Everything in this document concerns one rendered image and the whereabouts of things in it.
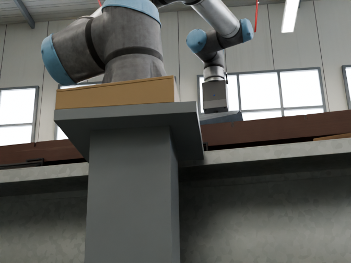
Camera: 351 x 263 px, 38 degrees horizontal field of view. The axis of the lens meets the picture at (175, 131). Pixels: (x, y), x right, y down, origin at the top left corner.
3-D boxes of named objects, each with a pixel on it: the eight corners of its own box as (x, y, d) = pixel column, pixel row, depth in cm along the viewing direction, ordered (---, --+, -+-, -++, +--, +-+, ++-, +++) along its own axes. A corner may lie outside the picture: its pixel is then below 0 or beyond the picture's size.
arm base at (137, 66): (170, 85, 91) (165, 36, 94) (87, 97, 92) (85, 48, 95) (180, 116, 105) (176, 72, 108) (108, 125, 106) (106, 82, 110)
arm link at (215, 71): (205, 77, 188) (227, 74, 186) (206, 88, 186) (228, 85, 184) (201, 67, 181) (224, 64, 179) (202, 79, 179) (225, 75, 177)
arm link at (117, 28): (143, 39, 94) (139, -22, 99) (85, 61, 100) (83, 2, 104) (175, 64, 104) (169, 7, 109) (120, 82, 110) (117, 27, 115)
